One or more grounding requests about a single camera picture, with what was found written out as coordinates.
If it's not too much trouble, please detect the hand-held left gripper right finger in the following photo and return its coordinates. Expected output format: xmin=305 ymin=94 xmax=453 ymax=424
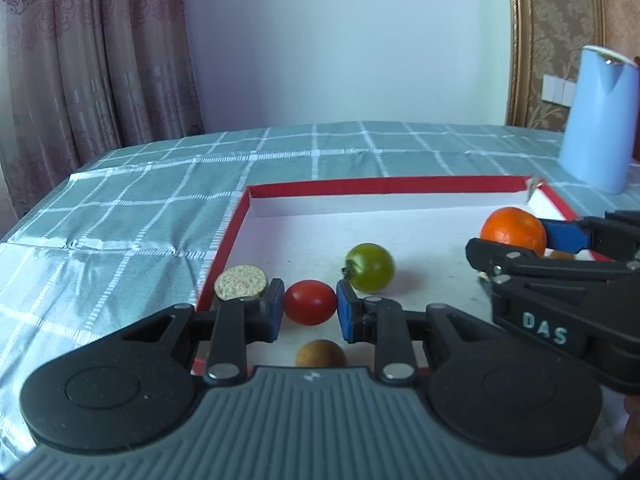
xmin=336 ymin=280 xmax=501 ymax=386

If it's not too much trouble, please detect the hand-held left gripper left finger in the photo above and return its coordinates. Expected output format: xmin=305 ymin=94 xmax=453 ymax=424
xmin=120 ymin=277 xmax=286 ymax=386

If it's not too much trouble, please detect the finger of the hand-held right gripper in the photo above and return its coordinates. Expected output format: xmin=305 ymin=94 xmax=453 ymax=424
xmin=465 ymin=237 xmax=640 ymax=286
xmin=540 ymin=210 xmax=640 ymax=263

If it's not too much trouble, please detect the red cherry tomato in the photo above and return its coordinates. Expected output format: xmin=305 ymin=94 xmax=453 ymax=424
xmin=283 ymin=280 xmax=338 ymax=326

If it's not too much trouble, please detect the orange mandarin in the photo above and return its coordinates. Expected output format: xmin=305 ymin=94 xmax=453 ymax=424
xmin=480 ymin=206 xmax=548 ymax=258

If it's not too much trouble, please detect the green tomato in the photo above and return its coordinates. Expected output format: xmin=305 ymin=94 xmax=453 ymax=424
xmin=342 ymin=242 xmax=396 ymax=295

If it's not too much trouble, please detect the red-edged white tray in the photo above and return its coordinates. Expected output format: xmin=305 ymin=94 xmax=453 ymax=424
xmin=191 ymin=174 xmax=586 ymax=377

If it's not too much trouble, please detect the round beige biscuit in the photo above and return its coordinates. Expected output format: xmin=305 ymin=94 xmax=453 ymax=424
xmin=214 ymin=266 xmax=269 ymax=302

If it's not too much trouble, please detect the light blue kettle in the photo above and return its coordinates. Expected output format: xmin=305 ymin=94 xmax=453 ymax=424
xmin=557 ymin=45 xmax=640 ymax=196

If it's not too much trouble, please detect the green checked tablecloth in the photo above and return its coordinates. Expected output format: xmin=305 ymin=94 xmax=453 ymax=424
xmin=0 ymin=120 xmax=640 ymax=461

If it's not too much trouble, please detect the brown patterned curtain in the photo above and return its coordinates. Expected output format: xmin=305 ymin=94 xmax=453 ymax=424
xmin=0 ymin=0 xmax=203 ymax=221

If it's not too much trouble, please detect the white wall switch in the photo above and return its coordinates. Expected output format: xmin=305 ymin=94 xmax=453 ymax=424
xmin=542 ymin=74 xmax=578 ymax=107

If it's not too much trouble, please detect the gold wall frame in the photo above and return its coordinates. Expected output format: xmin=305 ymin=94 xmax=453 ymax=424
xmin=505 ymin=0 xmax=608 ymax=128

